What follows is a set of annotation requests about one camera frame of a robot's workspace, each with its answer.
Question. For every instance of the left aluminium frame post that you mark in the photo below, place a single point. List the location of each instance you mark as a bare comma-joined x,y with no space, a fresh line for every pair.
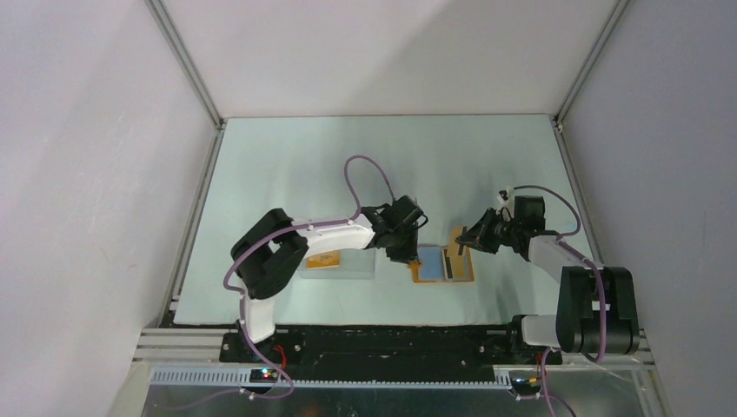
171,34

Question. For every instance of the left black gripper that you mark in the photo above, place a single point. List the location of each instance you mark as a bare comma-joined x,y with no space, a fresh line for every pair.
408,254

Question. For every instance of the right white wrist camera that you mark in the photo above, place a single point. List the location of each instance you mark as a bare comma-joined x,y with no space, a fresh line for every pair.
506,199

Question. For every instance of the orange card holder wallet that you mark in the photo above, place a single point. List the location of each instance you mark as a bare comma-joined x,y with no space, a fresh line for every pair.
430,268

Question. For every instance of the grey slotted cable duct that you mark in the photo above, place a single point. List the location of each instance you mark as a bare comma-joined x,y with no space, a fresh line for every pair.
246,377

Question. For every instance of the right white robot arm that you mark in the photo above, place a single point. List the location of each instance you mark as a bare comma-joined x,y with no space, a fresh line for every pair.
596,312

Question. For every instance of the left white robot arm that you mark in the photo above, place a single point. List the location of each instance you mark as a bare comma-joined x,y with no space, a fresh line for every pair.
266,258

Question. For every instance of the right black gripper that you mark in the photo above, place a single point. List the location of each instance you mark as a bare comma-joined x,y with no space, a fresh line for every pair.
478,235

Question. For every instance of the aluminium frame post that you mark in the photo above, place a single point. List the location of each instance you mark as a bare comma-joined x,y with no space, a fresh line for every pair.
571,143
171,34

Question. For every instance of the clear plastic card box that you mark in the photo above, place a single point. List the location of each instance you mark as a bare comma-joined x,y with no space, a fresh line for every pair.
345,264

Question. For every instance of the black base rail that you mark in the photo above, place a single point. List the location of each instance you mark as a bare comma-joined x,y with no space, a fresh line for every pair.
386,353

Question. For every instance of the right aluminium frame post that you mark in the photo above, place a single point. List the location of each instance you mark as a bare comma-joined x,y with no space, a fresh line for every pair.
571,143

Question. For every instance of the gold credit card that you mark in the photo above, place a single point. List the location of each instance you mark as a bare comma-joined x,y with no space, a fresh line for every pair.
331,259
455,263

